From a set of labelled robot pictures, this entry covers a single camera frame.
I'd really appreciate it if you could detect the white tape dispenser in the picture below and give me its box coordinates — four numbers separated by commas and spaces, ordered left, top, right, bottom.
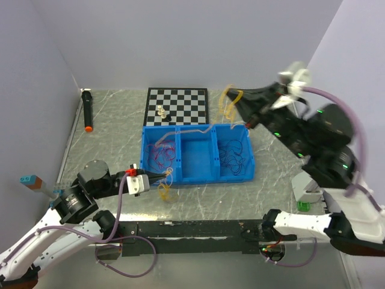
291, 172, 323, 203

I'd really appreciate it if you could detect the blue white lego structure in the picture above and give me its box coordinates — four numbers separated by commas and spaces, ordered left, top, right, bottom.
45, 182, 71, 200

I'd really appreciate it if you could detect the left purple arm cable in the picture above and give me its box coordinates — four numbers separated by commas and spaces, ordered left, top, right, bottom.
0, 174, 157, 276

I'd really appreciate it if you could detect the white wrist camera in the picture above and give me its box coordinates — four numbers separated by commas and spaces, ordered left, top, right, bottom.
126, 164, 150, 196
271, 61, 311, 110

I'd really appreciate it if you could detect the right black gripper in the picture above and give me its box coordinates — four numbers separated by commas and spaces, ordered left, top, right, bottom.
226, 80, 316, 158

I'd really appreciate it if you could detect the green toy piece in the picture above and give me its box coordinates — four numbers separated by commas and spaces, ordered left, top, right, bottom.
297, 201, 311, 212

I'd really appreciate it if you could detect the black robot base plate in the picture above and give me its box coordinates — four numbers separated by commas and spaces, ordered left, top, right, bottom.
109, 219, 297, 256

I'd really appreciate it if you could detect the blue three-compartment plastic bin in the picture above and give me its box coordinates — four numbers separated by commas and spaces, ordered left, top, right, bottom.
140, 123, 256, 185

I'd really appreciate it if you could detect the black microphone orange tip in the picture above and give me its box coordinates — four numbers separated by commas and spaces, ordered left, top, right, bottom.
81, 90, 93, 132

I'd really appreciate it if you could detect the aluminium frame rail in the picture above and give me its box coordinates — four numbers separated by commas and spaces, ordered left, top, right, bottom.
26, 219, 348, 248

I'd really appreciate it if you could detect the yellow cable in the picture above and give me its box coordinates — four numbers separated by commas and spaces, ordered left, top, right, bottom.
155, 84, 250, 203

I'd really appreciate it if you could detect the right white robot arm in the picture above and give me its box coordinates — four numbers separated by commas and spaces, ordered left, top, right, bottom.
224, 82, 384, 256

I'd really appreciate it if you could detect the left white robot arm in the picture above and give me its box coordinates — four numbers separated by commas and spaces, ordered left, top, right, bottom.
1, 160, 170, 288

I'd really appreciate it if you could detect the black and white chessboard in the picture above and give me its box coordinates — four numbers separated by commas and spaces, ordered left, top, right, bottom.
143, 87, 209, 126

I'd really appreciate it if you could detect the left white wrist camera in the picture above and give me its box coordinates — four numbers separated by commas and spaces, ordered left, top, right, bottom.
126, 164, 150, 196

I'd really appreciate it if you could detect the blue and brown toy block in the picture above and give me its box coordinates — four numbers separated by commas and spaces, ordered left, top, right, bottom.
20, 175, 43, 190

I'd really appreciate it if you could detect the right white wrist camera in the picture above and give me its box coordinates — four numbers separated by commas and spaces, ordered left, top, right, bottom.
271, 61, 311, 110

